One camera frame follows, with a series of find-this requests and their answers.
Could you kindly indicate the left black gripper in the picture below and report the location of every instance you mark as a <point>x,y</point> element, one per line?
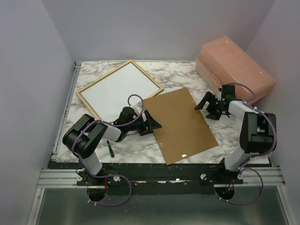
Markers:
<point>151,123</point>

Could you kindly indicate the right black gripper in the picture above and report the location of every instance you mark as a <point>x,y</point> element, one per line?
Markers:
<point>209,97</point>

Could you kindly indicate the brown cardboard backing board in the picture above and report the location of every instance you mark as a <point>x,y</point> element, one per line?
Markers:
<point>184,131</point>

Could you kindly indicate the green wooden picture frame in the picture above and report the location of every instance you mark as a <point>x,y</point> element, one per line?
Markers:
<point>119,91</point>

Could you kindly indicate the sunset photo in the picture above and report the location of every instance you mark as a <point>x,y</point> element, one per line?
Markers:
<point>117,90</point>

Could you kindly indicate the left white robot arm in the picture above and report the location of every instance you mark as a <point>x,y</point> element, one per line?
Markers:
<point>85,135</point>

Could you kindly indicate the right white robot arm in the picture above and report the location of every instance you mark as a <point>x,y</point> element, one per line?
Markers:
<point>258,136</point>

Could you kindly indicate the pink plastic storage box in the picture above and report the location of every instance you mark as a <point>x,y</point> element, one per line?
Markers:
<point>221,61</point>

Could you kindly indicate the small green screwdriver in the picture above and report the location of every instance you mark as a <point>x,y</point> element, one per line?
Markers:
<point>110,149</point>

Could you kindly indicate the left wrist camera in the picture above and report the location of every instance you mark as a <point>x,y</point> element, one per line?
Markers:
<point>138,107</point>

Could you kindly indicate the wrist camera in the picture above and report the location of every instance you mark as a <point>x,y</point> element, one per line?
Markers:
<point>138,107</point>
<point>226,92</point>

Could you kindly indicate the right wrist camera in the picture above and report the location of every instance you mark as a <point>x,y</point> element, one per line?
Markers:
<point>226,92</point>

